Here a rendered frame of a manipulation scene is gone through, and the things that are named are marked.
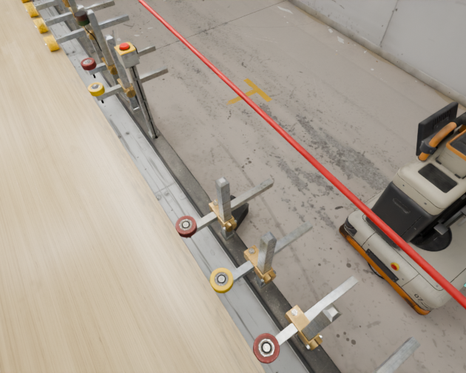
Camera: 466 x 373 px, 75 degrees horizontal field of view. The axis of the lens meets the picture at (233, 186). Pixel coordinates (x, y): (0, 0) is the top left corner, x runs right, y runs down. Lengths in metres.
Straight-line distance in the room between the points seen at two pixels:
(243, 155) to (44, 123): 1.44
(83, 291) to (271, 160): 1.75
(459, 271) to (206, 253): 1.39
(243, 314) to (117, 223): 0.62
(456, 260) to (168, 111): 2.44
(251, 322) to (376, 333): 0.96
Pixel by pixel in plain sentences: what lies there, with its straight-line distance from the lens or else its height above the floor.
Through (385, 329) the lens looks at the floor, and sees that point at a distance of 2.12.
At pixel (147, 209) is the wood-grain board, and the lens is 1.25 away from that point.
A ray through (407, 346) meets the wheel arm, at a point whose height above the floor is 0.84.
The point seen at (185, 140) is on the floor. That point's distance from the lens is 2.68.
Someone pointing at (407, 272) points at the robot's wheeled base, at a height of 0.27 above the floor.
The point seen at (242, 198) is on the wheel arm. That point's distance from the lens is 1.26.
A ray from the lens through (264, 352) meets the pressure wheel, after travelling 1.04.
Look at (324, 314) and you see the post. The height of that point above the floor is 1.13.
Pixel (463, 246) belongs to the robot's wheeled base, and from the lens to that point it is 2.19.
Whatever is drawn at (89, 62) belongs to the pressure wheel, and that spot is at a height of 0.90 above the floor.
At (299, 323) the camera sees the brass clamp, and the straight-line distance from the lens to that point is 1.13.
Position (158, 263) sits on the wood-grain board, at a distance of 1.13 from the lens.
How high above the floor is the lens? 1.93
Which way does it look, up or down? 56 degrees down
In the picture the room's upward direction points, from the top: 3 degrees counter-clockwise
